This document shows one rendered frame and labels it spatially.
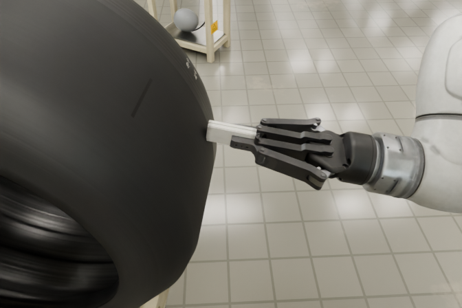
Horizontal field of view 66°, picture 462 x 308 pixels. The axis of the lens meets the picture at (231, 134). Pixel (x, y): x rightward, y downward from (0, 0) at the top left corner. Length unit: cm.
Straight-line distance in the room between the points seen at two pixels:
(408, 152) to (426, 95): 10
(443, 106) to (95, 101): 45
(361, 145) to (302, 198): 153
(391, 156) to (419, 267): 149
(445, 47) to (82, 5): 49
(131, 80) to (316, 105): 232
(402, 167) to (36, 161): 43
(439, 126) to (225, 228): 145
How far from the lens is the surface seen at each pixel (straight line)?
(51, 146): 36
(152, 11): 320
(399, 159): 52
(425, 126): 58
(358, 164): 51
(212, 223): 190
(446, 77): 58
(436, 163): 55
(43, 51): 38
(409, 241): 205
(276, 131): 52
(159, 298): 81
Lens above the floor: 159
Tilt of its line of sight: 43 degrees down
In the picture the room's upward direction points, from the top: straight up
